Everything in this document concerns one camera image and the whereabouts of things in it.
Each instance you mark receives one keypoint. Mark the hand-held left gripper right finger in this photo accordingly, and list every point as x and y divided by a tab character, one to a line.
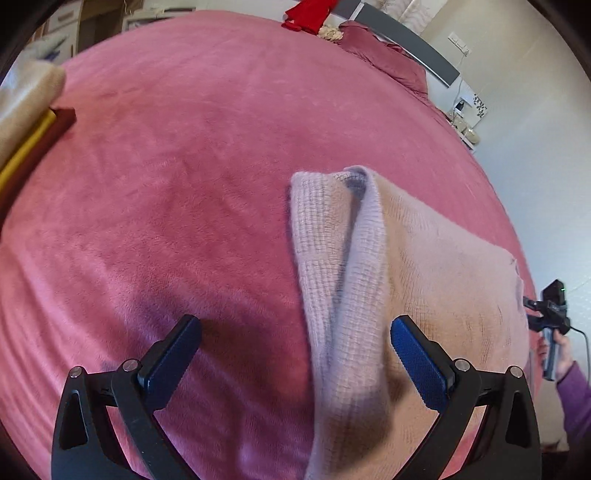
418	364

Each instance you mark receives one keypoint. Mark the grey headboard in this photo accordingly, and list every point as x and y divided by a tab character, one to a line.
415	41

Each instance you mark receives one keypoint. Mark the white patterned curtain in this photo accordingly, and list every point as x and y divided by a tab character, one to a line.
415	11

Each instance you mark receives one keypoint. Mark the pink knit sweater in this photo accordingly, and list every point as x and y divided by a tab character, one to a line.
438	286

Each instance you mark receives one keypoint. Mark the pink pillow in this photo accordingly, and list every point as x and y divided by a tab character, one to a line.
388	60

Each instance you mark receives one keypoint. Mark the white wall socket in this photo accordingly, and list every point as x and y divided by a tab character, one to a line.
459	42

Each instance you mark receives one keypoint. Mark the beige round object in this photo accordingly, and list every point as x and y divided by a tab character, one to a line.
461	123
473	137

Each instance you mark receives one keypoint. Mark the flower print white panel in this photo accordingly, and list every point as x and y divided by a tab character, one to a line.
478	107

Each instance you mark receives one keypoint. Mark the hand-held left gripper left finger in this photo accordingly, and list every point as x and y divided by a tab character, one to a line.
173	360

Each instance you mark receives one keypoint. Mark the person's right forearm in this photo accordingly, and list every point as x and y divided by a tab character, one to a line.
577	406

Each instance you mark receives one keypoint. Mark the cream folded cloth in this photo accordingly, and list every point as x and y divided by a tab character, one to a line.
23	106

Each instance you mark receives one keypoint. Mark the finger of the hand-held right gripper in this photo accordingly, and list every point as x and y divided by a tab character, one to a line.
535	324
533	304

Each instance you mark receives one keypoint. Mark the pink fleece blanket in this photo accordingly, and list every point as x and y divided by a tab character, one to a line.
184	161

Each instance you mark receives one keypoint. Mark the white nightstand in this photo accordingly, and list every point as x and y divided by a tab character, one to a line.
466	124

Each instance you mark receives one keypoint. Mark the person's right hand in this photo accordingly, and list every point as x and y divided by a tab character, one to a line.
564	355

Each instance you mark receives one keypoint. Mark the white drawer cabinet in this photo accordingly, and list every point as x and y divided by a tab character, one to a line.
78	23

